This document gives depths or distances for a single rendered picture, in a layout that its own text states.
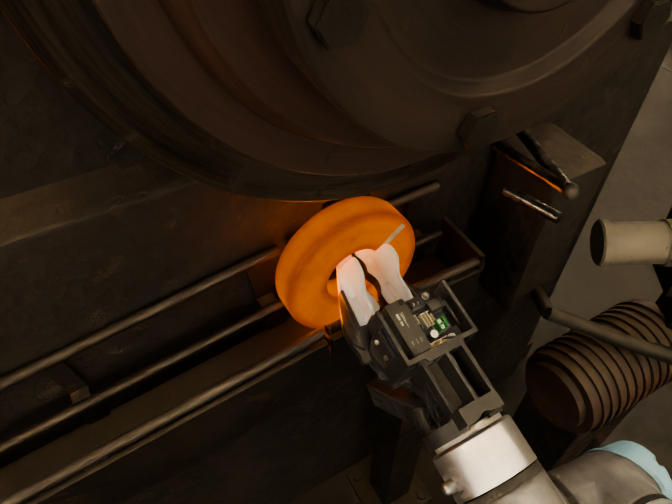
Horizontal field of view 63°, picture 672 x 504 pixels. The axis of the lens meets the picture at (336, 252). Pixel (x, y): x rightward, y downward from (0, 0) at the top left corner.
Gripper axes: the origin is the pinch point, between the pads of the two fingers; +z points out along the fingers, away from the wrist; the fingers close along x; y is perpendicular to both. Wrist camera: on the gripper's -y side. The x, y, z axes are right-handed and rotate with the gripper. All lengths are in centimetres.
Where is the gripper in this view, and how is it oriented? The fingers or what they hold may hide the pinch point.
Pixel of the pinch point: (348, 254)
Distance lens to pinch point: 55.3
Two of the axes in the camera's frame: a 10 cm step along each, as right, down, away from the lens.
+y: 1.3, -4.8, -8.6
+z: -4.7, -8.0, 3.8
